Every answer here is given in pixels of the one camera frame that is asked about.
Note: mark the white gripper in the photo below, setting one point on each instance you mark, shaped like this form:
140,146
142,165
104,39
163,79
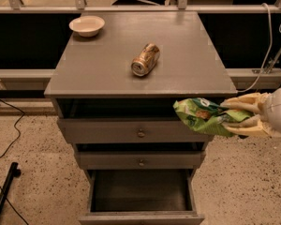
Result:
280,112

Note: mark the green rice chip bag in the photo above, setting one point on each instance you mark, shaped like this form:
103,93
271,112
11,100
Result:
206,117

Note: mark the middle grey drawer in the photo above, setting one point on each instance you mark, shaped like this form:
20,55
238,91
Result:
139,160

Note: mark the grey drawer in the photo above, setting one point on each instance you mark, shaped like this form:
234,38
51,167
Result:
128,131
141,197
139,160

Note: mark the grey wooden drawer cabinet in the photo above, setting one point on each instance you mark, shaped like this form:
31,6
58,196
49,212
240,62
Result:
94,80

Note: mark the bottom grey drawer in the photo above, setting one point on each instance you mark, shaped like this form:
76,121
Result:
141,197

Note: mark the top grey drawer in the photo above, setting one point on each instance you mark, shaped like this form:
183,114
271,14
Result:
128,131

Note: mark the gold soda can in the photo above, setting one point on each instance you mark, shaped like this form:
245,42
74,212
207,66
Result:
143,64

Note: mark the white bowl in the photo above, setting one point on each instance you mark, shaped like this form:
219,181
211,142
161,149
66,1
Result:
87,26

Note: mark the black stand leg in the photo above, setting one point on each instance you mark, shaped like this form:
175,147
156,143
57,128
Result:
12,173

